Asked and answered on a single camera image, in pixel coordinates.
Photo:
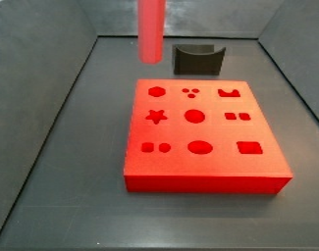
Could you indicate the red hexagonal peg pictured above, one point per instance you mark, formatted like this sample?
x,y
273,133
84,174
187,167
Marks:
x,y
151,27

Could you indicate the red shape-sorting board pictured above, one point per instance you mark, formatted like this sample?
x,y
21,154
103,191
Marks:
x,y
201,139

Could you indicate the dark grey curved holder block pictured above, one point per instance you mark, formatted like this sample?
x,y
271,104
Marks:
x,y
198,59

